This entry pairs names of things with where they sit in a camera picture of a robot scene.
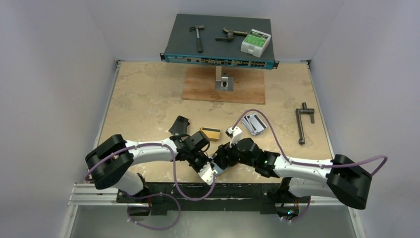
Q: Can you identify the blue network switch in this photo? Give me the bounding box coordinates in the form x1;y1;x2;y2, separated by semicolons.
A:
160;13;279;69

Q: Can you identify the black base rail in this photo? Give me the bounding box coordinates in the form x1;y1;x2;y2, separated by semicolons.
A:
116;182;310;215

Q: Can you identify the aluminium frame rail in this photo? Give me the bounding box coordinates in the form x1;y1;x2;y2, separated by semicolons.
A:
59;60;124;238

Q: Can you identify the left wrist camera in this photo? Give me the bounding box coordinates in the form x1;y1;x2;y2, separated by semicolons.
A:
198;162;217;185

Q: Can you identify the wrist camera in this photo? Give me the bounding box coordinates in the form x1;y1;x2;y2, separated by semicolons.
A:
198;162;217;185
225;126;242;147

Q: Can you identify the orange leather card holder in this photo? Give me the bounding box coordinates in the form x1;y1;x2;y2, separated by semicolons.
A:
210;157;228;177

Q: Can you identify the plywood board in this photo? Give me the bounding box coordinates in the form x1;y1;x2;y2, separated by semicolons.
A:
182;66;265;105

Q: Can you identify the black credit card stack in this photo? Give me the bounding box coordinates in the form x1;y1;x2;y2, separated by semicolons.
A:
168;116;190;135

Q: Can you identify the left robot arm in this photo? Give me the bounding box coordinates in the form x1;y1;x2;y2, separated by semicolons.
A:
85;131;214;203

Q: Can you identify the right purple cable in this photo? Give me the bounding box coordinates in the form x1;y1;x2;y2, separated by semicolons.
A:
231;109;388;223

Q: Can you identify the gold credit card stack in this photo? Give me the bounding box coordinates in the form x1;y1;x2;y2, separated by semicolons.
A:
200;127;221;141

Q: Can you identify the dark metal T-handle tool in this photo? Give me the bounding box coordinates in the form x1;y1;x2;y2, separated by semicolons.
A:
295;102;315;145

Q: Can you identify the metal stand bracket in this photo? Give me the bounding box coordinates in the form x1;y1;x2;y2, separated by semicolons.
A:
214;66;234;92

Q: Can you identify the small hammer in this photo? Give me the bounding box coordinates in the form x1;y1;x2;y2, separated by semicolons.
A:
189;25;205;53

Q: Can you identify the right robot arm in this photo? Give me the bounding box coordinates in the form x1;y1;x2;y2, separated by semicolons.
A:
211;138;372;210

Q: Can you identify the white green electronic box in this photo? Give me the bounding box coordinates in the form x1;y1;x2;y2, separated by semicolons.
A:
240;29;271;58

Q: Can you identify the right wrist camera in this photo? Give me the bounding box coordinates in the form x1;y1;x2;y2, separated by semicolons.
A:
225;126;242;147

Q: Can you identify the brass clamp tool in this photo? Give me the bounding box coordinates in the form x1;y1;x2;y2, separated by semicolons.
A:
215;27;248;42

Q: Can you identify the white credit card stack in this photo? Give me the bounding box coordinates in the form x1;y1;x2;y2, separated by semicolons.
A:
241;113;267;136

